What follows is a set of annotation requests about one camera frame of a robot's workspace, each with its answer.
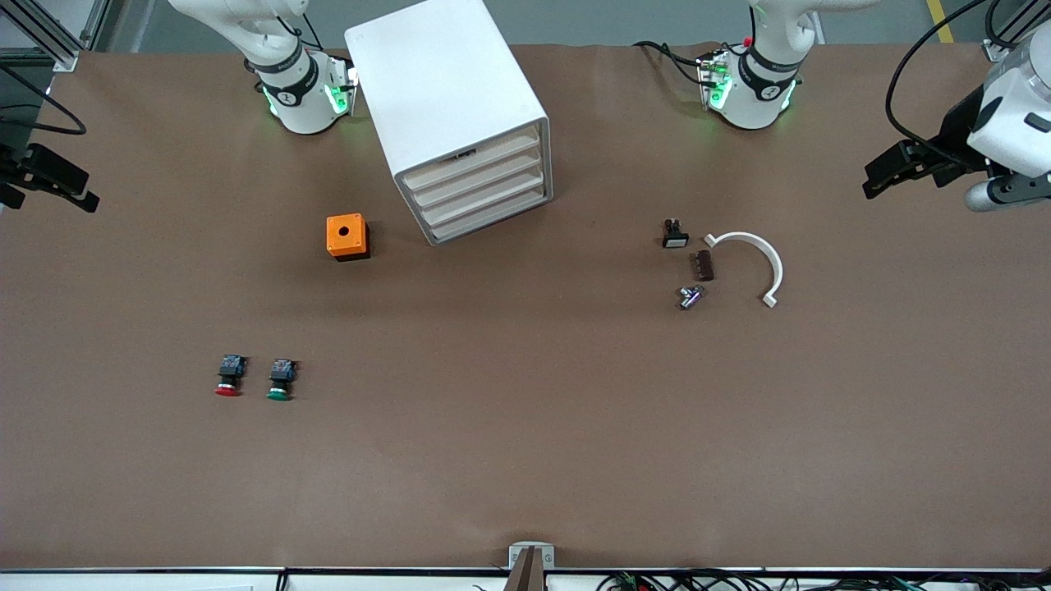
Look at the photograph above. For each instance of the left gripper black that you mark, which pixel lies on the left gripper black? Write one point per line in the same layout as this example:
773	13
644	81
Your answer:
957	136

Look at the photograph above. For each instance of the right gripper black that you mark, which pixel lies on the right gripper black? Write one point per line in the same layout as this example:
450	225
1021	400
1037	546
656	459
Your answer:
10	162

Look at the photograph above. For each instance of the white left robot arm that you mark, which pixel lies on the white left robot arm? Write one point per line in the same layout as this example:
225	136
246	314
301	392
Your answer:
764	82

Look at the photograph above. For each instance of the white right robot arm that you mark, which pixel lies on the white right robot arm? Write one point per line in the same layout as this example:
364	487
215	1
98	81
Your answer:
304	90

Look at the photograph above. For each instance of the red mushroom push button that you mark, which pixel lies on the red mushroom push button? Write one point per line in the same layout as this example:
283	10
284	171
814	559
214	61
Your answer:
229	373

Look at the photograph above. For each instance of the green mushroom push button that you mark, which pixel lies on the green mushroom push button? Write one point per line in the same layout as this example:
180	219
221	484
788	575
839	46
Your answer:
280	376

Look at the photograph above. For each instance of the white curved plastic arc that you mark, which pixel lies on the white curved plastic arc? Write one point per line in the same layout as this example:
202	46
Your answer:
764	250

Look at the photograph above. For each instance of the brown rectangular block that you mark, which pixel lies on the brown rectangular block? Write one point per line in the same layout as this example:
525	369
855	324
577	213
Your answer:
703	266

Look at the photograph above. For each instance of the small metallic connector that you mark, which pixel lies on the small metallic connector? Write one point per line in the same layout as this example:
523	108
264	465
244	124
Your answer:
690	297

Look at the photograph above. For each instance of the aluminium frame profile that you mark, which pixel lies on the aluminium frame profile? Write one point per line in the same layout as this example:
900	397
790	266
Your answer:
995	51
49	37

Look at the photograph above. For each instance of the small black switch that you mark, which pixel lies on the small black switch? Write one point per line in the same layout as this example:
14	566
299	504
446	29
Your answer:
675	236

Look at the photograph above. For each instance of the orange button enclosure box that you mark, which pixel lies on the orange button enclosure box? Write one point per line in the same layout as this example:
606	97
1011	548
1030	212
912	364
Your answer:
345	232

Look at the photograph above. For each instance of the white table edge rail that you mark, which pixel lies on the white table edge rail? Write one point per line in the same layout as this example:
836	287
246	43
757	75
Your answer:
164	580

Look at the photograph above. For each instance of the grey metal bracket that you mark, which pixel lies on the grey metal bracket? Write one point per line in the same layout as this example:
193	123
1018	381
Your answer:
517	554

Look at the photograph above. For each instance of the brown post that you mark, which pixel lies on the brown post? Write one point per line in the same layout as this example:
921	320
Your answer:
530	574

